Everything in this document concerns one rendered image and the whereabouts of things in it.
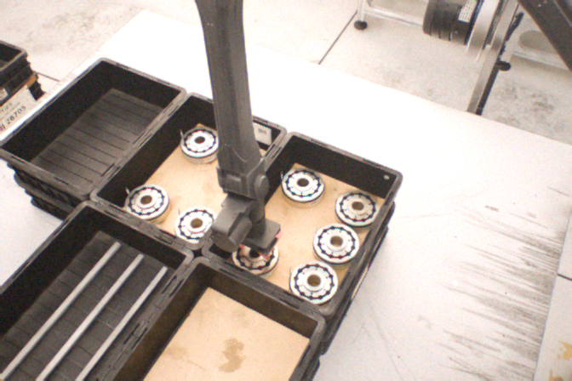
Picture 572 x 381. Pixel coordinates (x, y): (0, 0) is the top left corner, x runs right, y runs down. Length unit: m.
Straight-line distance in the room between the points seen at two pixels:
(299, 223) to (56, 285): 0.56
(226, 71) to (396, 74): 2.17
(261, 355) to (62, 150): 0.78
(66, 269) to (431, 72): 2.23
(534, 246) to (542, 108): 1.55
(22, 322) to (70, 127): 0.57
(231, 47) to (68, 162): 0.78
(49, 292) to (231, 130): 0.60
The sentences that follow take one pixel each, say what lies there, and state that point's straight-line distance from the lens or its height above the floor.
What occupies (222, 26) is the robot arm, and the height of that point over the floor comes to 1.41.
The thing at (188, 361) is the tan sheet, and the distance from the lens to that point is 1.11.
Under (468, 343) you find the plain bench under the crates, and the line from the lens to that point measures 1.30.
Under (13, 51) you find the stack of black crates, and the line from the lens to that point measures 2.37.
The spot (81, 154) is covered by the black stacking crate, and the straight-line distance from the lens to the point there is 1.48.
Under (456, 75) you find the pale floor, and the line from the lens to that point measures 3.00.
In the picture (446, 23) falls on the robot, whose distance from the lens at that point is 1.30.
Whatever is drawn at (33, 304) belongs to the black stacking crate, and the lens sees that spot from 1.26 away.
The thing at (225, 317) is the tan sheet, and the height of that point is 0.83.
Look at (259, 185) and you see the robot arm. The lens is 0.92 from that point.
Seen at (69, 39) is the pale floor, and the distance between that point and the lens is 3.38.
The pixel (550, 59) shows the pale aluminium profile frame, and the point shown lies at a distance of 3.06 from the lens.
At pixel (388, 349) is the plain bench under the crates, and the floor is 0.70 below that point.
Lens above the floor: 1.86
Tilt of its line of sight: 53 degrees down
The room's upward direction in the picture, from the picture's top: 1 degrees counter-clockwise
